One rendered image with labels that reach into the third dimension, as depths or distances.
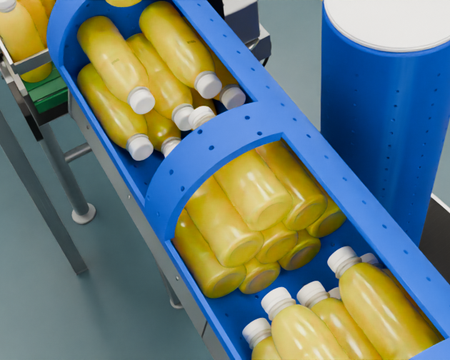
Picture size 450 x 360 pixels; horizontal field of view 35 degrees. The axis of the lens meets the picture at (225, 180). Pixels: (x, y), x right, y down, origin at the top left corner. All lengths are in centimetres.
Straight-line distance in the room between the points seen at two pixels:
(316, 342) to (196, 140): 30
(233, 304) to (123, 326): 115
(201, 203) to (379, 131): 59
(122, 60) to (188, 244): 34
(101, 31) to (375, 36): 49
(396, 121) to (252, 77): 50
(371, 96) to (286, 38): 143
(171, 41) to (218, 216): 35
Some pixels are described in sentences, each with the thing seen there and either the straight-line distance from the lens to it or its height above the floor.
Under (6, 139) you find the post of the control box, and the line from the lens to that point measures 179.
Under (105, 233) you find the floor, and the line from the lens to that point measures 238.
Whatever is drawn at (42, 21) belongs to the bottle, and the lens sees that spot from 157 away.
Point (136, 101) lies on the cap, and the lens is 116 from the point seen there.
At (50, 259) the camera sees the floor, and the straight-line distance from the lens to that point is 239.
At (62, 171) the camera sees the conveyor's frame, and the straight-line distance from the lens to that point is 221.
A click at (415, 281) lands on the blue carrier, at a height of 121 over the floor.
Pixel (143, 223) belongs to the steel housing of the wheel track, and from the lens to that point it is 133.
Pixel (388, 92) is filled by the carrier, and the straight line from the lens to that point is 141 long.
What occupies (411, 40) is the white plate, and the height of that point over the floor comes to 104.
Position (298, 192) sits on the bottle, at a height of 115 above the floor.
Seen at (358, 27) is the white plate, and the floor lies 104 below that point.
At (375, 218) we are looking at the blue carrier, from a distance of 91.
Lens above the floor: 198
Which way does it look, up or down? 55 degrees down
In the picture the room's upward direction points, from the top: 10 degrees counter-clockwise
